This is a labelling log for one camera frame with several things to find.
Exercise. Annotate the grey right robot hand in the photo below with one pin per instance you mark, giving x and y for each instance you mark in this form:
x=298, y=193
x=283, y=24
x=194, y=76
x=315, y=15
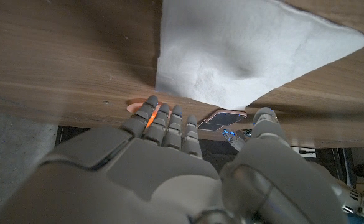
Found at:
x=156, y=177

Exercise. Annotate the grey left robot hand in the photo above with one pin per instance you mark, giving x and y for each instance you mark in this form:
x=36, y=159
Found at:
x=236, y=138

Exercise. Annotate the white paper towel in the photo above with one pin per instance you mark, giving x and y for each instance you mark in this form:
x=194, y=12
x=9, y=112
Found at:
x=231, y=53

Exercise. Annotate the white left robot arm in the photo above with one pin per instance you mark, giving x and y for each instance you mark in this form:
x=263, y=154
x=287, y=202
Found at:
x=356, y=196

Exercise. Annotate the orange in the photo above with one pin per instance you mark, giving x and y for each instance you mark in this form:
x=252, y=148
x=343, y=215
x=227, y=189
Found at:
x=135, y=106

